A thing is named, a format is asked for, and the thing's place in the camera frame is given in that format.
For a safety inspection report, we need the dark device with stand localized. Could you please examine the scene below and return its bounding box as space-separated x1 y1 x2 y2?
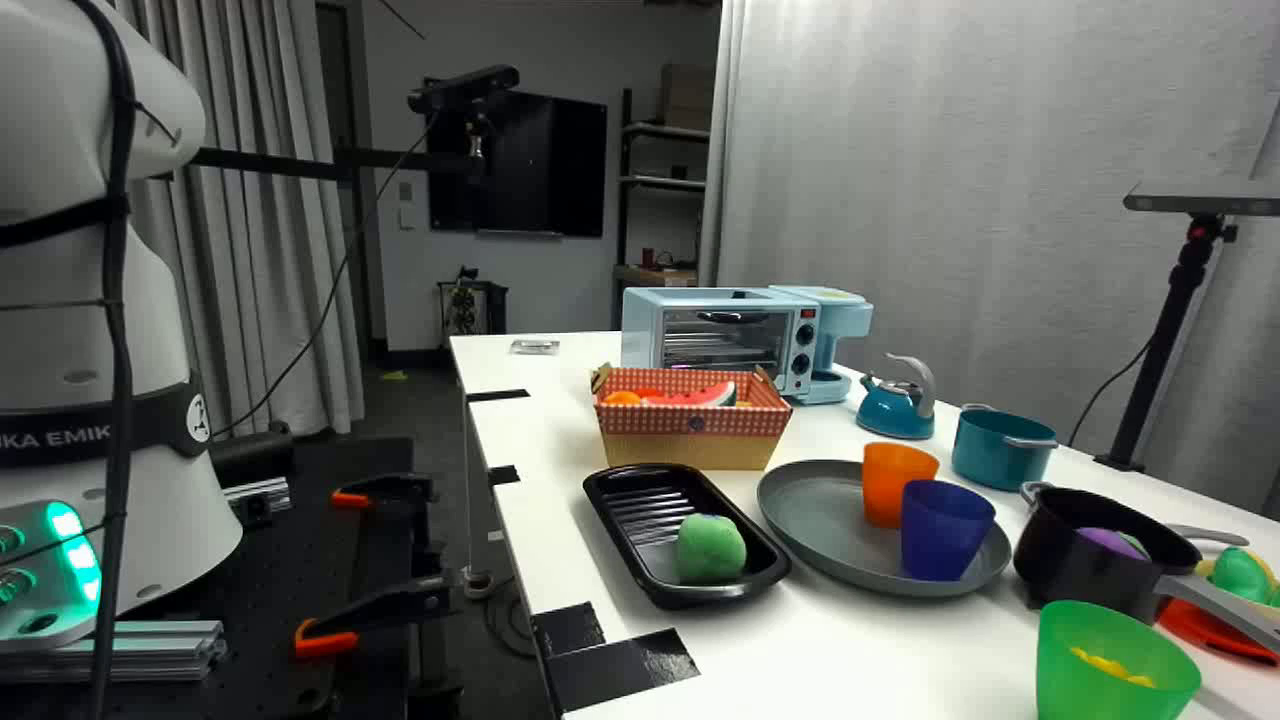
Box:
435 264 511 336

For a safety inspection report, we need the blue plastic cup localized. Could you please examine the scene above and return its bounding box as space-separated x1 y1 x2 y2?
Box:
895 476 1002 585

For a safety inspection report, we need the light blue toy oven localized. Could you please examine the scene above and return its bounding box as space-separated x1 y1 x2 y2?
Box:
618 280 880 408

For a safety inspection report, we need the black mounted camera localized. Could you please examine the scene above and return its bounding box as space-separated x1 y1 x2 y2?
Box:
405 63 526 121

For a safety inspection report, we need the bright green toy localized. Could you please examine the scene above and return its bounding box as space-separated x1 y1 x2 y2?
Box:
1204 545 1280 613

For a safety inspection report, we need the orange plastic cup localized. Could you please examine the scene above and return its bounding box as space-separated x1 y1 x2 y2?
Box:
862 441 945 531

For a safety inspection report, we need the black plastic tray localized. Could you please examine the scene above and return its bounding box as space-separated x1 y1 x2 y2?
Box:
580 459 797 613

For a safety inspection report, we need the green toy pear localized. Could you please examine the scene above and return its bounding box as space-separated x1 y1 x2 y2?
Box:
673 512 751 585

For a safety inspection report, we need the orange checkered basket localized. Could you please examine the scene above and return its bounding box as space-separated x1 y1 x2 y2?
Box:
588 366 797 476

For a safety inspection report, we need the teal toy pot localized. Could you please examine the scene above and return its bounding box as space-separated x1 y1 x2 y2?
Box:
947 403 1063 498

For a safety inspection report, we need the small orange handled clamp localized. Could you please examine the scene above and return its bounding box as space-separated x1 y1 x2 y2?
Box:
329 472 435 517

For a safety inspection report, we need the grey tripod camera bar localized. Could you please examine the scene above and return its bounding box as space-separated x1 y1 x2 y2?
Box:
1122 179 1280 219

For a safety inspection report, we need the teal toy kettle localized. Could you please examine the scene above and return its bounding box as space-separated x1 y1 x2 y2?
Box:
854 353 939 445

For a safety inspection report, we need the purple toy food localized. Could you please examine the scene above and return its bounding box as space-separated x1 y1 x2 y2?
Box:
1071 526 1154 565

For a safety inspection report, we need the dark shelf unit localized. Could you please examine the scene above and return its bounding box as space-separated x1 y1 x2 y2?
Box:
613 86 712 292

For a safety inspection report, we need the red plate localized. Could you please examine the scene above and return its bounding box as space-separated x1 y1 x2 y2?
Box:
1154 598 1280 670

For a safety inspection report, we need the grey plate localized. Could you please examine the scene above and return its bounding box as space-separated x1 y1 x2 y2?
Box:
757 457 1015 605

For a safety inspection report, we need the black pan with grey handle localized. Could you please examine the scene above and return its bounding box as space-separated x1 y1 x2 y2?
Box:
1011 483 1280 655

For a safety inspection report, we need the black wall monitor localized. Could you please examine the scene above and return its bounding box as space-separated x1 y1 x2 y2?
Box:
425 88 613 243

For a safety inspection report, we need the aluminium extrusion rail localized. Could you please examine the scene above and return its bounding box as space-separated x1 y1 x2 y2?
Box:
0 615 232 690

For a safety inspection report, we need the cardboard box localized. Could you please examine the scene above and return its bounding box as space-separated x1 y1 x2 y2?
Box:
658 62 715 133

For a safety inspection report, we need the black tripod stand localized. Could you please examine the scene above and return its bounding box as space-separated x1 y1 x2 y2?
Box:
1101 214 1239 472

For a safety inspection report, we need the green plastic cup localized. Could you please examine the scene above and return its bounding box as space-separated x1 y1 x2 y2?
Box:
1031 598 1204 720

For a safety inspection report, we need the grey pleated curtain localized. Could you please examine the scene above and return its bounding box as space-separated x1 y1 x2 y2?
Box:
111 0 371 441

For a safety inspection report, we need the black horizontal bar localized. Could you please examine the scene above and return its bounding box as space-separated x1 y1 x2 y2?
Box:
184 144 435 185

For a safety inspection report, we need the yellow toy food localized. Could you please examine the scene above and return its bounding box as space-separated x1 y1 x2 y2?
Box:
1067 645 1161 692

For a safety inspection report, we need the white curtain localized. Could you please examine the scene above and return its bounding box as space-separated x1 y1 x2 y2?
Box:
700 0 1280 520

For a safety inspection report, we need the toy watermelon slice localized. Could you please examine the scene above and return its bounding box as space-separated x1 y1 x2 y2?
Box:
638 378 740 414

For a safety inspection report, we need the large orange handled clamp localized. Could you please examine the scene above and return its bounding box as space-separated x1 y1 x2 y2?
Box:
294 572 452 666

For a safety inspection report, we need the large black tape patch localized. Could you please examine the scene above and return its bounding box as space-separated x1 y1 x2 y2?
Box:
532 602 704 715

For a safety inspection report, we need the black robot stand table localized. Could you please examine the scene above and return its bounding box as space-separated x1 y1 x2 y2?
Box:
0 431 464 720

